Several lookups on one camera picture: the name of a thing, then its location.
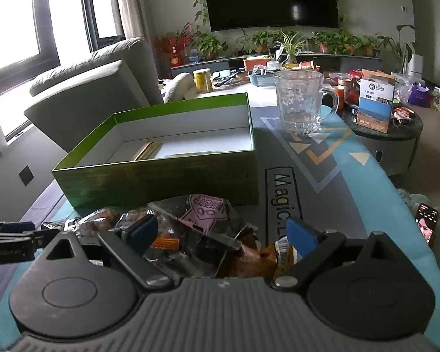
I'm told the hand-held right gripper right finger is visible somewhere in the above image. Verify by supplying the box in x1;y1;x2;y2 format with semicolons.
271;217;402;290

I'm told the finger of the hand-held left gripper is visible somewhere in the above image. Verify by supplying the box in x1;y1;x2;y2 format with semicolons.
0;229;61;246
0;220;36;233

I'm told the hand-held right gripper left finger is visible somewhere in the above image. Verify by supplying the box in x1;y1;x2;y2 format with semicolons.
44;214;174;290

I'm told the pile of snack packets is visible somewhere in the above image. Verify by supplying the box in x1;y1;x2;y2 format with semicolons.
40;194;305;279

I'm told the green cardboard box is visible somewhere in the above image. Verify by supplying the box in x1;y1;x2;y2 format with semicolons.
51;93;260;211

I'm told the clear purple label packet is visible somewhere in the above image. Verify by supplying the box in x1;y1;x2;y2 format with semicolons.
148;194;257;251

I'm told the blue patterned mat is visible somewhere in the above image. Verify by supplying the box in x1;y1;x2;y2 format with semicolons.
0;99;440;352

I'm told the gold flat packet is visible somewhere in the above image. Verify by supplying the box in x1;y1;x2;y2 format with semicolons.
131;140;165;162

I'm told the dark round side table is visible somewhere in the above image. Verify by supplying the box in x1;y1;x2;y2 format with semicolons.
339;99;424;177

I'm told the smartphone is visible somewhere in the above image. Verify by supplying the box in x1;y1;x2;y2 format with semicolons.
414;202;440;247

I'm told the clear glass mug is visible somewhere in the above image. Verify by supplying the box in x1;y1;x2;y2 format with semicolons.
273;70;341;136

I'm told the blue and white carton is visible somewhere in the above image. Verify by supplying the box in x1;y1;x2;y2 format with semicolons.
354;78;396;133

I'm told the white round table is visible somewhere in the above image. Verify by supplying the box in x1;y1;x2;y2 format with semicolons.
183;75;338;110

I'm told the grey armchair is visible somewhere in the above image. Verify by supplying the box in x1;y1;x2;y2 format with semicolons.
24;37;197;153

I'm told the yellow can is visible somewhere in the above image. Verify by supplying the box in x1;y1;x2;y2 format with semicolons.
193;68;214;93

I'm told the blue plastic basket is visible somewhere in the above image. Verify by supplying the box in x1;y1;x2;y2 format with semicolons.
248;70;279;88

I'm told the grey television cabinet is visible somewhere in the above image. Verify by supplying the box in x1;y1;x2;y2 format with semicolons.
170;53;384;79

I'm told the purple bag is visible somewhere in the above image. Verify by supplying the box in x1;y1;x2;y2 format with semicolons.
407;82;430;108

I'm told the red flower arrangement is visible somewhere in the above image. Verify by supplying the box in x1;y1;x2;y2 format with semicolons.
154;26;202;68

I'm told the spider plant in vase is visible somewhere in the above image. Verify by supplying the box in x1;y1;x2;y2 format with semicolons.
273;31;307;65

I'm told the potted pothos plant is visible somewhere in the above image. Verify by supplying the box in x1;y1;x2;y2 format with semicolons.
192;33;228;59

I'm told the wide potted green plant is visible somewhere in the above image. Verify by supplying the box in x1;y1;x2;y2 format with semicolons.
310;31;363;55

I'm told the small potted green plant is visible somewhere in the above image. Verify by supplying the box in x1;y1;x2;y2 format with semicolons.
363;35;384;57

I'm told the white air purifier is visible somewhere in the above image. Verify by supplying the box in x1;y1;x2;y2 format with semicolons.
407;54;425;81

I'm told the dark framed window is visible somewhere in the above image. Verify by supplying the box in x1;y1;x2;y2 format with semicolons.
79;0;127;53
0;0;61;145

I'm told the tall leafy floor plant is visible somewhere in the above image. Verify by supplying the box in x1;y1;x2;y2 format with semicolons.
379;24;417;74

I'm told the light curtain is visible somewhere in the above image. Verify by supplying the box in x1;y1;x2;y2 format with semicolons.
115;0;147;41

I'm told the dark wall socket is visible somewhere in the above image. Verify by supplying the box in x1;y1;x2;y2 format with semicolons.
18;165;35;186

